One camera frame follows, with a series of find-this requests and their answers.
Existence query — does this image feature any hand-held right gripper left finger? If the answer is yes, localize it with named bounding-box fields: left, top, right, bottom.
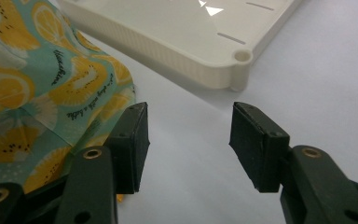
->
left=103, top=101, right=151, bottom=194

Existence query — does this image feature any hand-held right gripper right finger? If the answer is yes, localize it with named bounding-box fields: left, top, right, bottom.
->
left=228, top=101, right=291, bottom=193

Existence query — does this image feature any lemon print cloth bag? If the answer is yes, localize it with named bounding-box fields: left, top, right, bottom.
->
left=0, top=0, right=137, bottom=203

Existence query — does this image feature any white plastic tray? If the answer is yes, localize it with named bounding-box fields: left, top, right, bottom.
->
left=55, top=0, right=304, bottom=92

